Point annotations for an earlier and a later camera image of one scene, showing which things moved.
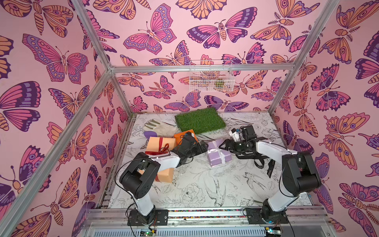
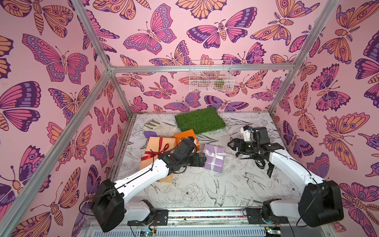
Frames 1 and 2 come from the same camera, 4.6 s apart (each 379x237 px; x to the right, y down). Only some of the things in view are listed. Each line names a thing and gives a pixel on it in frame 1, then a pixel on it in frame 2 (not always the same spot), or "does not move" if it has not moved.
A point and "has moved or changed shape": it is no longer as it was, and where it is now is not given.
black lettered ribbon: x=271 y=165 does not move
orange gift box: x=179 y=137 does not move
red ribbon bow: x=163 y=148 does not move
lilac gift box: x=216 y=156 has moved or changed shape
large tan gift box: x=158 y=146 does not move
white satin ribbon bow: x=217 y=149 has moved or changed shape
